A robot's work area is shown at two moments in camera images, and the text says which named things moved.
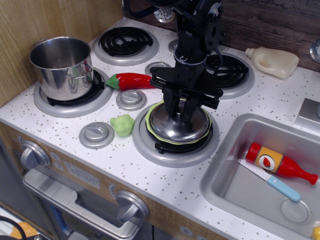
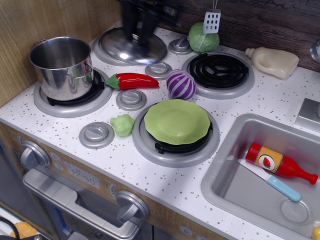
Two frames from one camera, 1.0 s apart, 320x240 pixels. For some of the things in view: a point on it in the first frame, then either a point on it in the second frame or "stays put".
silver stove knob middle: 155,64 stays put
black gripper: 187,79 → 169,10
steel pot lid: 174,129 → 114,45
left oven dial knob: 34,155 stays put
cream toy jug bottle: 279,63 stays put
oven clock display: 82,174 stays put
